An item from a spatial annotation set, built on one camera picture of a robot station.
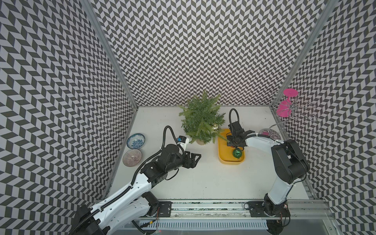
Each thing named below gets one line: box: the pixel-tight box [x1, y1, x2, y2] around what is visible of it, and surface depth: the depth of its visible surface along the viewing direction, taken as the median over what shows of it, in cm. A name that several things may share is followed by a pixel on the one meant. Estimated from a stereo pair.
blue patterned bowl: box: [126, 133, 146, 150], surface depth 98 cm
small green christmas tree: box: [177, 89, 230, 146], surface depth 78 cm
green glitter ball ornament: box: [232, 147, 243, 159], surface depth 90 cm
